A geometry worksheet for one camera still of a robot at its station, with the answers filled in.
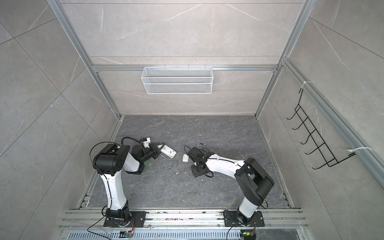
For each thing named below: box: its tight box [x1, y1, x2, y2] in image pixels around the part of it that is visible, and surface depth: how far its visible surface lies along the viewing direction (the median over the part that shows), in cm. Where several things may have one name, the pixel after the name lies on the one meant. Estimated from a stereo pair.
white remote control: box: [160, 144, 177, 159], surface depth 96 cm
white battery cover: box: [182, 154, 189, 162], surface depth 97 cm
